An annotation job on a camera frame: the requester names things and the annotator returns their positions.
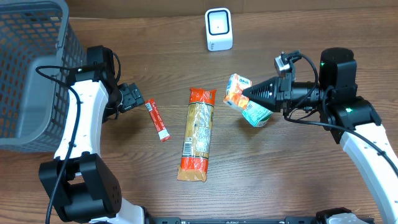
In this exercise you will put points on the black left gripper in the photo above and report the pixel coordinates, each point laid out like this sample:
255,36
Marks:
131,98

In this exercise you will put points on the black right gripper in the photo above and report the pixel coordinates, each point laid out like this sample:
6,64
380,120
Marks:
285,94

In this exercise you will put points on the orange tissue pack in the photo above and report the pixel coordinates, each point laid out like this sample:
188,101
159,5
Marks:
234,97

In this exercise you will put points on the red snack stick packet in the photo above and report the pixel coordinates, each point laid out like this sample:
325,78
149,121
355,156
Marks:
157,120

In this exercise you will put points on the orange long noodle package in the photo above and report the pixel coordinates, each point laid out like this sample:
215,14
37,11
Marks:
196,143

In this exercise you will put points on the green lid white jar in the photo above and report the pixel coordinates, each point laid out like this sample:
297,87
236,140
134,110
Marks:
262,122

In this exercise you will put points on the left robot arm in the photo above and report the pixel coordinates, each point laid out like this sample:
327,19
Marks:
80,186

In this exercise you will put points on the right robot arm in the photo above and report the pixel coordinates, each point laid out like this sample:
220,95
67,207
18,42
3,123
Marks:
332,102

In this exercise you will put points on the white barcode scanner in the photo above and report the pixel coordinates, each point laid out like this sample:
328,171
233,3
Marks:
219,30

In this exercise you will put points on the grey plastic mesh basket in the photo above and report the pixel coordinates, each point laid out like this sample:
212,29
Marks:
33,108

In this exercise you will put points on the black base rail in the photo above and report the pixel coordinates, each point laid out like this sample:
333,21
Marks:
286,220

